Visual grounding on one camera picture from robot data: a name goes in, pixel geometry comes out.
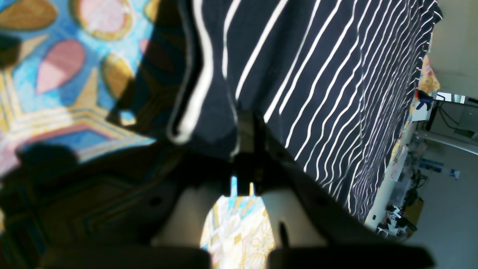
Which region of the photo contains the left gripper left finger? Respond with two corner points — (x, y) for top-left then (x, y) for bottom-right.
(40, 153), (234, 269)

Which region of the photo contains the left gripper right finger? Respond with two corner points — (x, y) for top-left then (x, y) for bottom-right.
(246, 112), (435, 269)

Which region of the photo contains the patterned floral tablecloth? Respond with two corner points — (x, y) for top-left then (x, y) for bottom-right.
(0, 0), (441, 269)

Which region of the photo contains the navy white striped T-shirt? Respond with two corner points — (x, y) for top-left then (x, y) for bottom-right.
(168, 0), (443, 222)

